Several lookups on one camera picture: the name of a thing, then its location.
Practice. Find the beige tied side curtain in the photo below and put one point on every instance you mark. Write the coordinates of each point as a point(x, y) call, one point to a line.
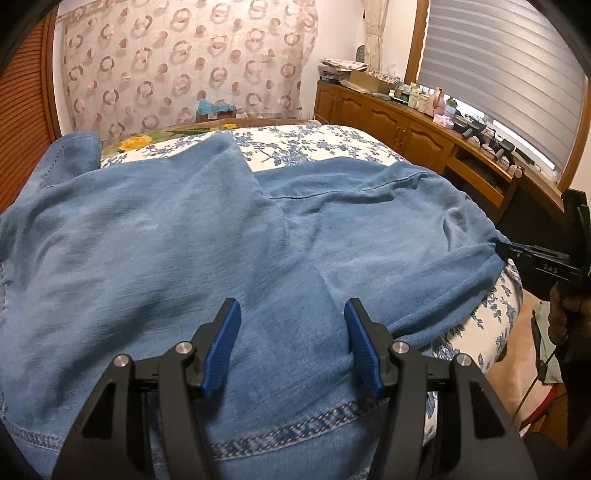
point(376, 12)

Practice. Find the pink bottle on sideboard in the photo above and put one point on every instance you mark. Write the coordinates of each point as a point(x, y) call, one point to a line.
point(436, 103)

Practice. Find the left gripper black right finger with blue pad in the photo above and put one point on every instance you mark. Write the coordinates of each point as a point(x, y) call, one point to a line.
point(370, 343)

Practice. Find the pink circle pattern curtain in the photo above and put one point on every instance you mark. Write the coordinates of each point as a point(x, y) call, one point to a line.
point(125, 67)

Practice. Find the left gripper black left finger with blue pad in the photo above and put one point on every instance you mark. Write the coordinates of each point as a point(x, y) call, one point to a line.
point(213, 343)

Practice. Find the cardboard box on sideboard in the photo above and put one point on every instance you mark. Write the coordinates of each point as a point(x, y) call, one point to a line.
point(370, 83)

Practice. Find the person's right hand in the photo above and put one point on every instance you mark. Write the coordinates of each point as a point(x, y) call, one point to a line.
point(568, 314)

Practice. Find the floral brown blanket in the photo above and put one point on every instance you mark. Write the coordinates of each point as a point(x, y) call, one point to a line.
point(141, 140)

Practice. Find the cardboard box with blue cloth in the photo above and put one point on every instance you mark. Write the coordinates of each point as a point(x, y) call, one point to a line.
point(208, 111)

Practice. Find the blue white floral quilt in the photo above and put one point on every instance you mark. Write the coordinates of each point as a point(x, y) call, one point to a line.
point(332, 143)

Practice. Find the grey zebra window blind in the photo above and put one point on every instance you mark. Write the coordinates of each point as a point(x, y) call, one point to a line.
point(507, 60)

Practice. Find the brown louvered wardrobe door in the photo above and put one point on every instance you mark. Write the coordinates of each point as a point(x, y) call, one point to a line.
point(29, 122)

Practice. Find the blue denim jeans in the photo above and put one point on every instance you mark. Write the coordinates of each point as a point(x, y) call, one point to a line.
point(56, 338)

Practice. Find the brown wooden sideboard cabinet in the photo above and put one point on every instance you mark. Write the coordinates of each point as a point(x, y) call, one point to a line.
point(418, 139)

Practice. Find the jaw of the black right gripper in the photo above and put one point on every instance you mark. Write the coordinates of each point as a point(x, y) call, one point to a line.
point(531, 255)

